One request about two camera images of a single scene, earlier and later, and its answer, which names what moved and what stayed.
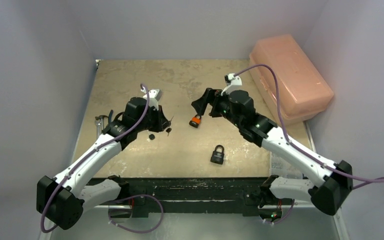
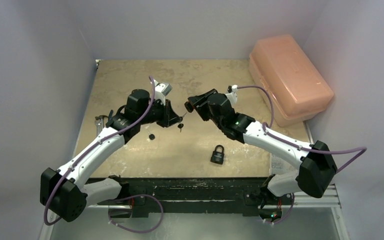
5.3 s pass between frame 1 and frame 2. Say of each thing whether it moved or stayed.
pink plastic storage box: stayed
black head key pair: moved
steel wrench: stayed
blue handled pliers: stayed
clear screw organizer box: stayed
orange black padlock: moved
